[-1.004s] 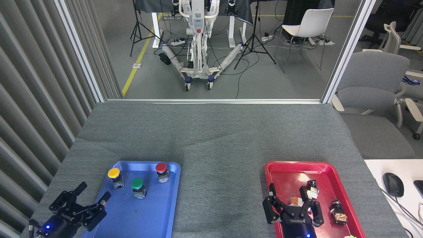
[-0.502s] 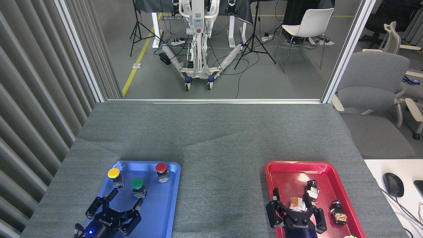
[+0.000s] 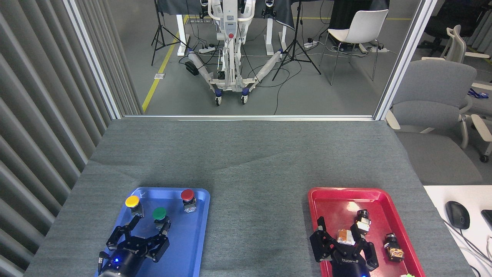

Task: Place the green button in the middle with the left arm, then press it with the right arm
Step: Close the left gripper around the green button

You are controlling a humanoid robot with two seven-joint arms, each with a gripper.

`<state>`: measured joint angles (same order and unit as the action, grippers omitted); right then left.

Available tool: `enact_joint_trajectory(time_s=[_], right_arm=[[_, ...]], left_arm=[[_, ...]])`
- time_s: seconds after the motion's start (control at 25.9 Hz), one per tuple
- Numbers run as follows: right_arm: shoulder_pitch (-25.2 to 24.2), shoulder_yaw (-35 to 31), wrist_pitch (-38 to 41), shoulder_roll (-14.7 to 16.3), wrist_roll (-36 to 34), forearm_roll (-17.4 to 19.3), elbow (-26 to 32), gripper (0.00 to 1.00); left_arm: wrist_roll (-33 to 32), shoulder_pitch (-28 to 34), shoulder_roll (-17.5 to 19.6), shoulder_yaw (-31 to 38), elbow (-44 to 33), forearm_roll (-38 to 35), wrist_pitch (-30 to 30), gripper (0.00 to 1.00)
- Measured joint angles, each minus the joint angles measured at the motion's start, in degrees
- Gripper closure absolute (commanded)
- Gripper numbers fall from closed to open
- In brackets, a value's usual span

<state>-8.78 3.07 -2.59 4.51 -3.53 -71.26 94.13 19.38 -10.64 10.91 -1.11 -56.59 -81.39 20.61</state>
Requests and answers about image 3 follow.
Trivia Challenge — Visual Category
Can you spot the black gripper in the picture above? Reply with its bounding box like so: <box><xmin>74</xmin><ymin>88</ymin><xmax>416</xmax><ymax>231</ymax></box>
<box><xmin>99</xmin><ymin>215</ymin><xmax>171</xmax><ymax>277</ymax></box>
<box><xmin>310</xmin><ymin>216</ymin><xmax>379</xmax><ymax>277</ymax></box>

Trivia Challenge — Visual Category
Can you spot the green push button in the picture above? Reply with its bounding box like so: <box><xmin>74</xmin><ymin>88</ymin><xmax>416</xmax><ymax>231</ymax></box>
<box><xmin>152</xmin><ymin>207</ymin><xmax>171</xmax><ymax>231</ymax></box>

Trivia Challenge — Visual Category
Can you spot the yellow push button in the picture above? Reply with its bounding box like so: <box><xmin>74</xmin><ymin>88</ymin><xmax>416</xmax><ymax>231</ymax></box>
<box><xmin>125</xmin><ymin>195</ymin><xmax>145</xmax><ymax>219</ymax></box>

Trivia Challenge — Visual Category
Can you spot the red push button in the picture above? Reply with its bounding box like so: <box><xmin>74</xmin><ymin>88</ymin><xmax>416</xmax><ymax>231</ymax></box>
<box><xmin>181</xmin><ymin>189</ymin><xmax>197</xmax><ymax>213</ymax></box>

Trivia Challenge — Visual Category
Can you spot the blue plastic tray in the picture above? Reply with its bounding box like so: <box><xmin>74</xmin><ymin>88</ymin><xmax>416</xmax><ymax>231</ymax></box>
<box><xmin>94</xmin><ymin>187</ymin><xmax>211</xmax><ymax>277</ymax></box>

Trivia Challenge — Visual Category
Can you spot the red plastic tray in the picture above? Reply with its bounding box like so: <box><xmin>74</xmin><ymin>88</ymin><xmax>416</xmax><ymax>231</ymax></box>
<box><xmin>308</xmin><ymin>187</ymin><xmax>426</xmax><ymax>277</ymax></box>

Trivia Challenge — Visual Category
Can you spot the white desk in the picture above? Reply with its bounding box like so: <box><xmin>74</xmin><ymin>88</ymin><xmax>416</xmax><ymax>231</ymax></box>
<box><xmin>423</xmin><ymin>185</ymin><xmax>492</xmax><ymax>277</ymax></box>

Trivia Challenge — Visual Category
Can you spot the black computer mouse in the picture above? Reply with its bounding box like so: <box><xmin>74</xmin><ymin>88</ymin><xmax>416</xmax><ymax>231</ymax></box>
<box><xmin>445</xmin><ymin>201</ymin><xmax>470</xmax><ymax>230</ymax></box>

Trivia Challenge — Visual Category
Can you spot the grey felt table cover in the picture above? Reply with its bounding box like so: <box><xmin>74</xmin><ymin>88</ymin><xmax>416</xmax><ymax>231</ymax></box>
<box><xmin>23</xmin><ymin>117</ymin><xmax>475</xmax><ymax>277</ymax></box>

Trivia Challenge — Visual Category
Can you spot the white-armed office chair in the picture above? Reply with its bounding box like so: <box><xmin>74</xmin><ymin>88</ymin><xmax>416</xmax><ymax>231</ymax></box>
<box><xmin>471</xmin><ymin>113</ymin><xmax>492</xmax><ymax>163</ymax></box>

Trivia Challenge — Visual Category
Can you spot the grey office chair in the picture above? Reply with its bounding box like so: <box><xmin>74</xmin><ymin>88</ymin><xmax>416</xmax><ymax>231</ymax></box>
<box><xmin>386</xmin><ymin>60</ymin><xmax>478</xmax><ymax>150</ymax></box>

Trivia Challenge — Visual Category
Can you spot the white-legged desk with black cloth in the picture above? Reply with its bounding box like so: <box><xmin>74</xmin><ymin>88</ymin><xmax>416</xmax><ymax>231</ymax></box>
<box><xmin>156</xmin><ymin>0</ymin><xmax>296</xmax><ymax>56</ymax></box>

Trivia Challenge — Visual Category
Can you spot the black tripod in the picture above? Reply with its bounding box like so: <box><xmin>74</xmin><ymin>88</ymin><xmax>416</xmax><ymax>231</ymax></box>
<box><xmin>151</xmin><ymin>0</ymin><xmax>188</xmax><ymax>66</ymax></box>
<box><xmin>272</xmin><ymin>0</ymin><xmax>322</xmax><ymax>81</ymax></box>

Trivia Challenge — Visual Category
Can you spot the white plastic chair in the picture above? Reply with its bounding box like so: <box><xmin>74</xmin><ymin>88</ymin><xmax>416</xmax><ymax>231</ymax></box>
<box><xmin>319</xmin><ymin>9</ymin><xmax>389</xmax><ymax>86</ymax></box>

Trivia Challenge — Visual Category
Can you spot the white office chair with headrest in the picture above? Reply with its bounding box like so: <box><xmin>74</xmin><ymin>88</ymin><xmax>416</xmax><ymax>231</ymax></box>
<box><xmin>422</xmin><ymin>25</ymin><xmax>490</xmax><ymax>64</ymax></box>

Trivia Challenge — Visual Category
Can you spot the white stand on wheels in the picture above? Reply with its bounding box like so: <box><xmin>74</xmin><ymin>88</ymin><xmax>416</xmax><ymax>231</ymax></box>
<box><xmin>188</xmin><ymin>0</ymin><xmax>285</xmax><ymax>106</ymax></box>

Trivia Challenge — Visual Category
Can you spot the black office chair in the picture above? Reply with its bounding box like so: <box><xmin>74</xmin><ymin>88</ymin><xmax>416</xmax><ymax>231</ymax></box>
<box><xmin>417</xmin><ymin>0</ymin><xmax>492</xmax><ymax>48</ymax></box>

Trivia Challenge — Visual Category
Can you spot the white and orange switch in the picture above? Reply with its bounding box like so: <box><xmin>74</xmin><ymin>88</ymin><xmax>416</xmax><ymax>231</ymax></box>
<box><xmin>337</xmin><ymin>229</ymin><xmax>355</xmax><ymax>246</ymax></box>

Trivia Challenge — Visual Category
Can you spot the black and white switch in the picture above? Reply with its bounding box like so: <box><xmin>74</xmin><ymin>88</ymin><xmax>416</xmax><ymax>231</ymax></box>
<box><xmin>354</xmin><ymin>210</ymin><xmax>371</xmax><ymax>234</ymax></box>

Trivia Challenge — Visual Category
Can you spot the black switch with orange base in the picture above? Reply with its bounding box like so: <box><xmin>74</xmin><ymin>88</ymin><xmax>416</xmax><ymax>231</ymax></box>
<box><xmin>384</xmin><ymin>233</ymin><xmax>405</xmax><ymax>262</ymax></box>

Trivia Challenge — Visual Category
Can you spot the silver horizontal rail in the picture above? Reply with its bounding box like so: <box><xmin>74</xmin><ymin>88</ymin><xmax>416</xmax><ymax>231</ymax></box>
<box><xmin>123</xmin><ymin>114</ymin><xmax>379</xmax><ymax>122</ymax></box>

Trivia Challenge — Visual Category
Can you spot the silver post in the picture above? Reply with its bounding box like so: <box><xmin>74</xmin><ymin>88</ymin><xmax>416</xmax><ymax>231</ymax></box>
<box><xmin>63</xmin><ymin>0</ymin><xmax>123</xmax><ymax>120</ymax></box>
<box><xmin>374</xmin><ymin>0</ymin><xmax>439</xmax><ymax>121</ymax></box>

